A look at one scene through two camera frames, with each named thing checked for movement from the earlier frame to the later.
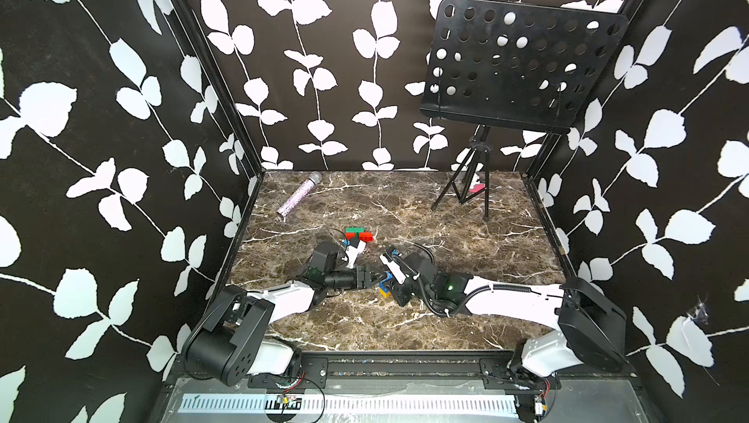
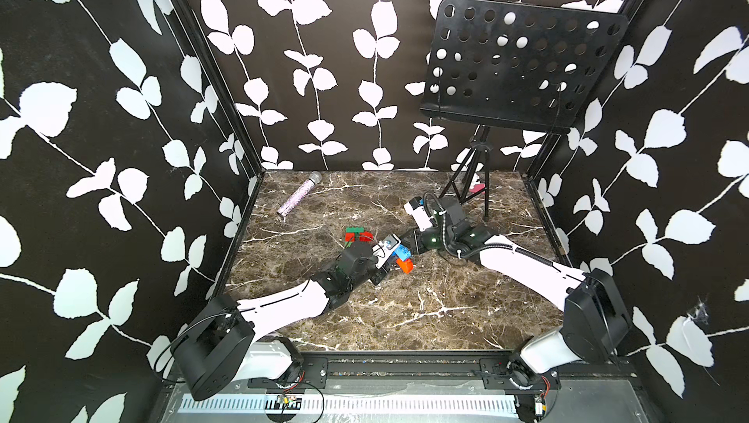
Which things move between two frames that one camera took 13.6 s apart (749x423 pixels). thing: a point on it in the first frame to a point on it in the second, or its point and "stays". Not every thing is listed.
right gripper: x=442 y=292 to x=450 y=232
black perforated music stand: x=512 y=66 stays
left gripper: x=364 y=281 to x=380 y=273
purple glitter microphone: x=299 y=196 stays
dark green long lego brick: x=355 y=229 stays
